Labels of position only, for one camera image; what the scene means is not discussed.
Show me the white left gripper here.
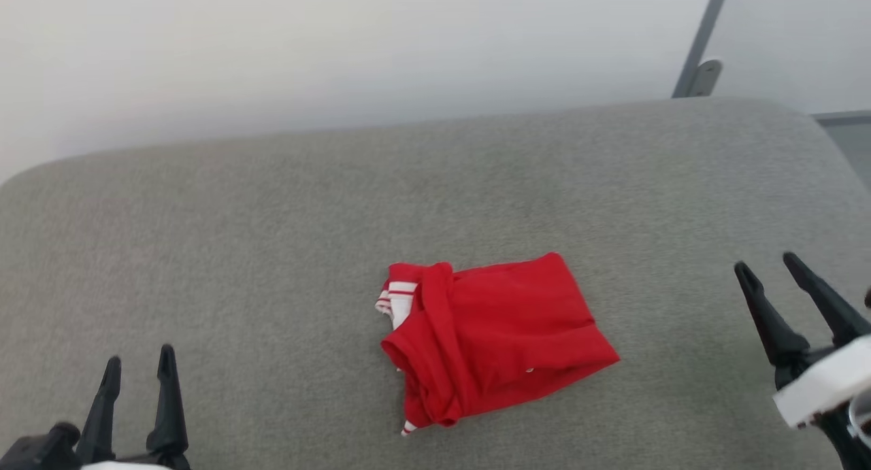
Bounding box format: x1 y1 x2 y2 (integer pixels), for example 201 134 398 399
0 343 193 470

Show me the red Bulls 23 jersey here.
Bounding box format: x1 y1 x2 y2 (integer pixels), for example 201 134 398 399
374 252 621 437

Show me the grey metal pole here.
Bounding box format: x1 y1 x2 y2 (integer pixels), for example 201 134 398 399
672 0 734 99

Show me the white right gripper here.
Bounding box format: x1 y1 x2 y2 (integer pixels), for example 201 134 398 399
734 252 871 429

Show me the grey metal bracket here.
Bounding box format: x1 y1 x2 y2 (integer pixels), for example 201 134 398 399
691 59 723 98

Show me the grey fabric sofa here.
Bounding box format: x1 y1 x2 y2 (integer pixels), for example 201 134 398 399
0 96 871 470

